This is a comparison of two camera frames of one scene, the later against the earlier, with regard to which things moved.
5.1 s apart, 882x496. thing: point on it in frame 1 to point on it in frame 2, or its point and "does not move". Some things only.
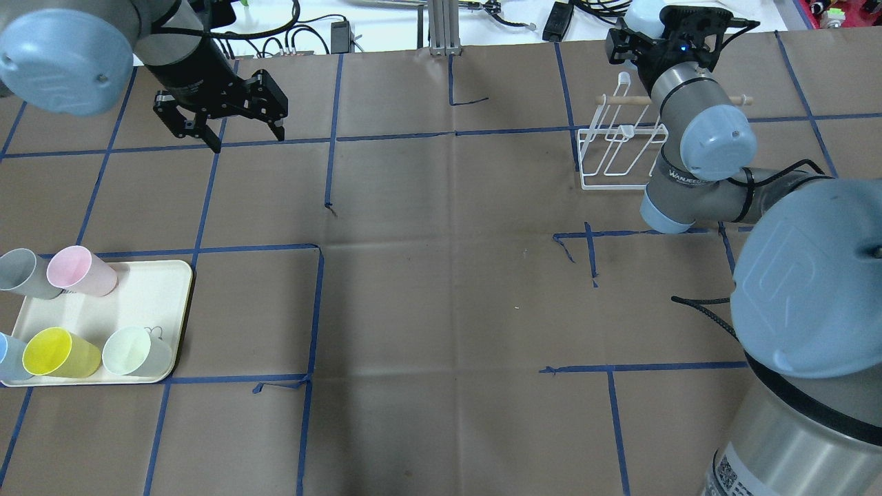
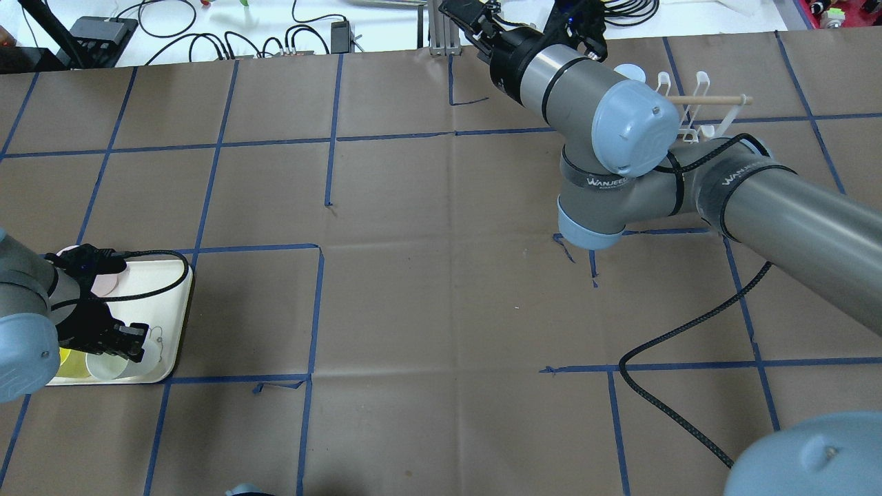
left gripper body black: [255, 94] to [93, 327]
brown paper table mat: [411, 294] does not move
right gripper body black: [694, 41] to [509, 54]
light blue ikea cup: [643, 16] to [631, 71]
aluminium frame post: [444, 27] does not move
